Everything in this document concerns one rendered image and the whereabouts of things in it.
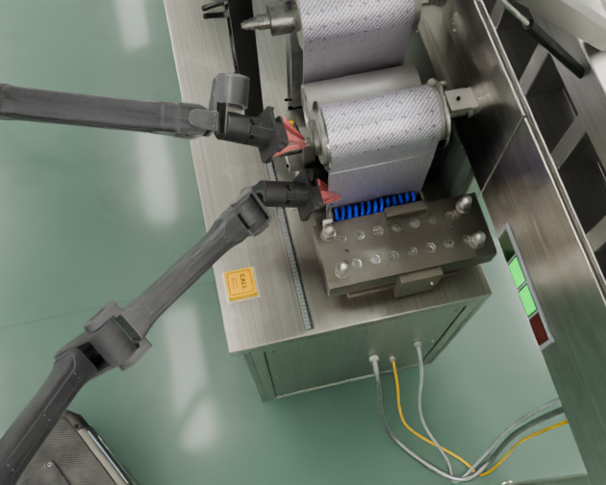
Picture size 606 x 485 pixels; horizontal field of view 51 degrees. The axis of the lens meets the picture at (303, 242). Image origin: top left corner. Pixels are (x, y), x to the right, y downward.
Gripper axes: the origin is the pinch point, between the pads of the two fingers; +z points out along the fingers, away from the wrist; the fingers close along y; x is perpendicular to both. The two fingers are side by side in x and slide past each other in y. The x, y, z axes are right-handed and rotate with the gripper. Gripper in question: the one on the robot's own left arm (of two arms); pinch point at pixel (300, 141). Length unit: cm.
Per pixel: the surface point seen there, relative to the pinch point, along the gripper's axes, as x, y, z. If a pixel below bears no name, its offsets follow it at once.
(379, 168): 5.1, 7.4, 15.8
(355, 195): -6.4, 7.1, 18.7
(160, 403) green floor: -135, 20, 26
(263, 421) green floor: -114, 36, 55
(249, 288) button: -35.3, 18.1, 4.5
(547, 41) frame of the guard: 56, 24, -7
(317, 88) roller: 4.4, -12.3, 5.2
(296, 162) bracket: -8.0, -0.9, 4.9
